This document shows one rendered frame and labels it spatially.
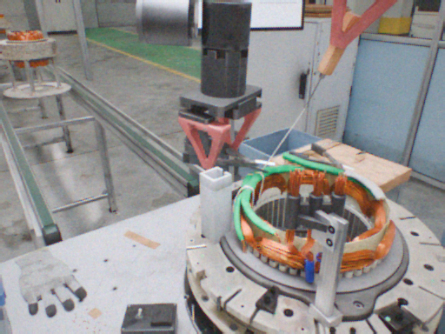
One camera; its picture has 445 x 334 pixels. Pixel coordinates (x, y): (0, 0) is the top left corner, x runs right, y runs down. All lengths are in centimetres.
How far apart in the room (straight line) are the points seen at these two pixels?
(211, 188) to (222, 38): 17
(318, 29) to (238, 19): 225
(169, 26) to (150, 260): 63
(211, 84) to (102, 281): 59
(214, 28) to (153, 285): 61
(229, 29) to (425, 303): 35
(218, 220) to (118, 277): 50
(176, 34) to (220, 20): 5
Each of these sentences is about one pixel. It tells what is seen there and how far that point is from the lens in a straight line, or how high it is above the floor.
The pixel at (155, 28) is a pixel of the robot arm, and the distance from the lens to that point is 43.
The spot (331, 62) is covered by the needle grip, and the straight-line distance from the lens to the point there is 39.
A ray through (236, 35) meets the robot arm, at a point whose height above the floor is 133.
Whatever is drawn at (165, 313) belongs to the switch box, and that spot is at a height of 84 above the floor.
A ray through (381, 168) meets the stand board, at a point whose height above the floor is 107.
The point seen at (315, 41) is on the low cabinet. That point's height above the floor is 106.
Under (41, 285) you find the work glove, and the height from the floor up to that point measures 80.
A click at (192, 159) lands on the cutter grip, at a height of 117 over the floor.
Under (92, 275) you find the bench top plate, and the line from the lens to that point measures 92.
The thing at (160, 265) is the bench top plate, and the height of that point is 78.
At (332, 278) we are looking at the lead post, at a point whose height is 115.
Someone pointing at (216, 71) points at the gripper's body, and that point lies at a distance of 43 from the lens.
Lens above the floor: 138
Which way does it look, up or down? 26 degrees down
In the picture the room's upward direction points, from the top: straight up
